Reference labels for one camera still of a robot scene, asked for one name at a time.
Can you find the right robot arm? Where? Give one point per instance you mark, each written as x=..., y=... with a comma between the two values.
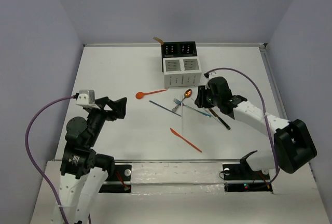
x=291, y=143

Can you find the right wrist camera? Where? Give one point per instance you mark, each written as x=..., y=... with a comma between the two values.
x=208, y=77

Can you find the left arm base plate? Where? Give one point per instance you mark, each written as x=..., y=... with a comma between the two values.
x=120, y=181

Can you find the orange plastic spoon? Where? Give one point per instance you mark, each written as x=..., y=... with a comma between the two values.
x=141, y=94

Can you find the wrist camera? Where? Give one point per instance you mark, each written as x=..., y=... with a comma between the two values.
x=208, y=77
x=85, y=97

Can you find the white utensil caddy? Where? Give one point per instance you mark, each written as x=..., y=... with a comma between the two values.
x=181, y=72

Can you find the iridescent metal fork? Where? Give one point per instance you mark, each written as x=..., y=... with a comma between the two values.
x=192, y=108

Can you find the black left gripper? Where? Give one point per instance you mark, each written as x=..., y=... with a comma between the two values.
x=106, y=108

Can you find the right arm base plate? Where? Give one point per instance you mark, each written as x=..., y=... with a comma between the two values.
x=238, y=179

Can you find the dark blue chopstick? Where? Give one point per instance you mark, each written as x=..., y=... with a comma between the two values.
x=164, y=108

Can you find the black utensil caddy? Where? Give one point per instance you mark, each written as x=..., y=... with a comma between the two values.
x=178, y=49

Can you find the gold black-handled knife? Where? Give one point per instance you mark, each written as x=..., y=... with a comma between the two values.
x=220, y=119

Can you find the gold metal fork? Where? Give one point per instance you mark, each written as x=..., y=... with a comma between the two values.
x=160, y=41

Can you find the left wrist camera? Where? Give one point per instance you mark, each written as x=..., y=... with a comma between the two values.
x=85, y=97

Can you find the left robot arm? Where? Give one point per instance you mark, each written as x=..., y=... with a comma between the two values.
x=83, y=171

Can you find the orange plastic knife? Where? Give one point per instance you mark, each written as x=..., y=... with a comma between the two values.
x=185, y=140

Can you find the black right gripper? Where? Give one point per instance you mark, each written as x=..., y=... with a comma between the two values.
x=199, y=100

